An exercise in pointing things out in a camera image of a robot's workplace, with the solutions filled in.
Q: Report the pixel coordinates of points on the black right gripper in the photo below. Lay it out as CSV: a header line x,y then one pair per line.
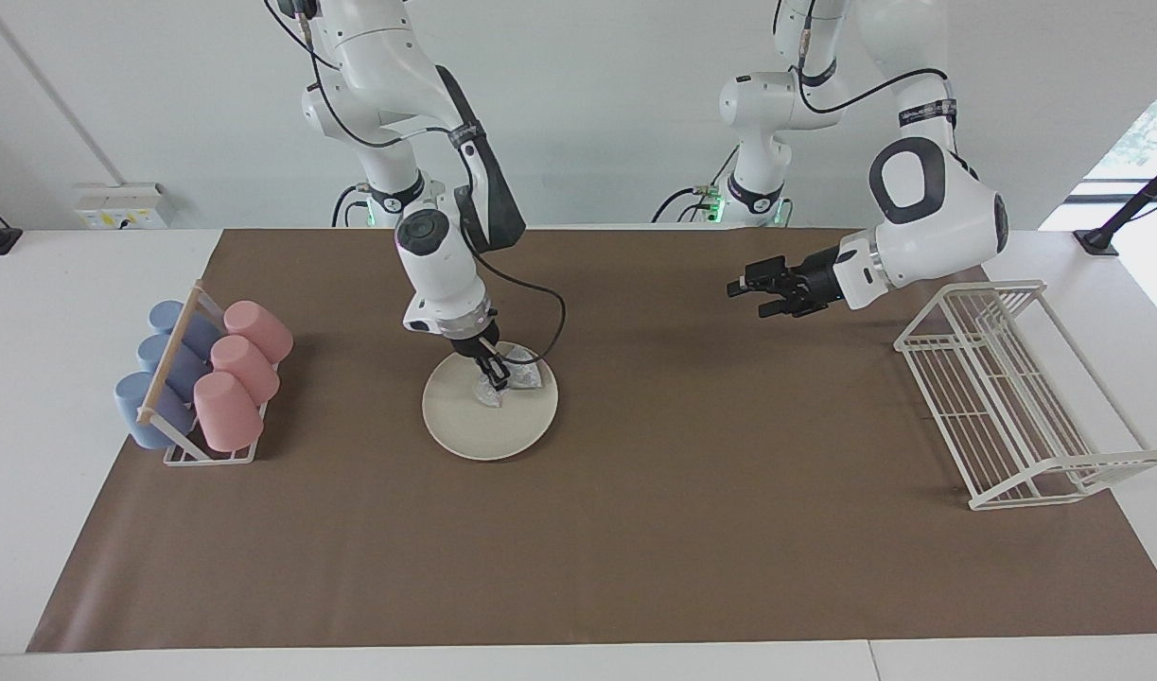
x,y
474,340

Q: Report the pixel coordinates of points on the white power strip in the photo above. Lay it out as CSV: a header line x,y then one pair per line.
x,y
124,206

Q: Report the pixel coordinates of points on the black angled stand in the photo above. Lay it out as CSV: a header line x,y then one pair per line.
x,y
1098,238

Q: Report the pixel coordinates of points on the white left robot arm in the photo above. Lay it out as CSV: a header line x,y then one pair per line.
x,y
956,227

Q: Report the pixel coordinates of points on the cream round plate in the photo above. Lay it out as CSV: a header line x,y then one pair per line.
x,y
464,426

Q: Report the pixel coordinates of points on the blue plastic cup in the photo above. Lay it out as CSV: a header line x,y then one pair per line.
x,y
154,352
133,402
166,315

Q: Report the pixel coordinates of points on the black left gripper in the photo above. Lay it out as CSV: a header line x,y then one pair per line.
x,y
819,279

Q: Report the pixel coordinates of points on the small clear plastic bag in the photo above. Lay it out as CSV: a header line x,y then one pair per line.
x,y
526,374

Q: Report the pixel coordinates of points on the cup holder with wooden rod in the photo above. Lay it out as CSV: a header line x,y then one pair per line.
x,y
166,364

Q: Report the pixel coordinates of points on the pink plastic cup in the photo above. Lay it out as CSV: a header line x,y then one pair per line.
x,y
259,331
247,369
228,413

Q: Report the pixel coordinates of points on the brown table mat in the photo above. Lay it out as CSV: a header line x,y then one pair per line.
x,y
635,530

